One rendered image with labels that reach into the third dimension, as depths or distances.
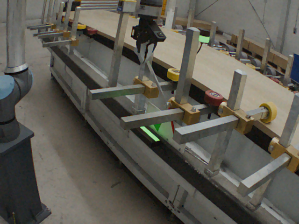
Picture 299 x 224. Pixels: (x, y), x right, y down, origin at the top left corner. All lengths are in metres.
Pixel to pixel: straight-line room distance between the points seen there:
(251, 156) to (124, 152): 1.10
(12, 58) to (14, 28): 0.15
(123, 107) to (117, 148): 0.70
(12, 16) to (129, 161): 1.29
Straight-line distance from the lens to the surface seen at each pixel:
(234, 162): 1.25
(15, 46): 1.31
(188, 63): 1.06
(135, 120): 0.96
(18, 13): 1.30
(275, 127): 1.12
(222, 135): 0.97
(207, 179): 1.04
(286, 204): 1.15
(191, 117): 1.07
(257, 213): 0.97
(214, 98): 1.16
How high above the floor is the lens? 1.31
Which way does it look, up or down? 26 degrees down
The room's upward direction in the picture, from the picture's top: 10 degrees clockwise
